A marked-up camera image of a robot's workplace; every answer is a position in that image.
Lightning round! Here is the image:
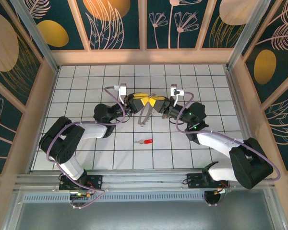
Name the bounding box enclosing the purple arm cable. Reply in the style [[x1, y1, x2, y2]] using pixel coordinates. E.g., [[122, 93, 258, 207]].
[[175, 92, 281, 207], [46, 86, 125, 209]]

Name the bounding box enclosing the aluminium side rail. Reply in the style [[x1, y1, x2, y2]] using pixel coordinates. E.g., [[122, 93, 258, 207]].
[[225, 68, 252, 131]]

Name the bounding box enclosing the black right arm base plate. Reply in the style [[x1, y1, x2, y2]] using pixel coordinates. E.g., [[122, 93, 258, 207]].
[[186, 172, 231, 190]]

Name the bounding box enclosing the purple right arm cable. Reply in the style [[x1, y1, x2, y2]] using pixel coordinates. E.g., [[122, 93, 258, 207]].
[[175, 92, 281, 207]]

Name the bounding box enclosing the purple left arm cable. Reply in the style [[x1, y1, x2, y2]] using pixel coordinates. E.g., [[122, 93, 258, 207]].
[[46, 86, 125, 209]]

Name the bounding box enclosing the grey metal sheet panel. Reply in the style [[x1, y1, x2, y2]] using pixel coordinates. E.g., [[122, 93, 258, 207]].
[[4, 191, 288, 230]]

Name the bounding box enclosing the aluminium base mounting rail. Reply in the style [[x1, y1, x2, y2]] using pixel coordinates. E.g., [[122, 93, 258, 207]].
[[13, 171, 278, 192]]

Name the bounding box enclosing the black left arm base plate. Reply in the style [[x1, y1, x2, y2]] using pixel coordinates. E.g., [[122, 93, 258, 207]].
[[59, 173, 104, 192]]

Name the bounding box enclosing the grey slotted cable duct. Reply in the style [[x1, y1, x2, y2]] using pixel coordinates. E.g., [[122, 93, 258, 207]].
[[21, 193, 207, 204]]

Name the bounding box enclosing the aluminium corner post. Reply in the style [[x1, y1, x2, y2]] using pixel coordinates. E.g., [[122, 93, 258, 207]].
[[226, 0, 276, 70], [9, 0, 61, 74]]

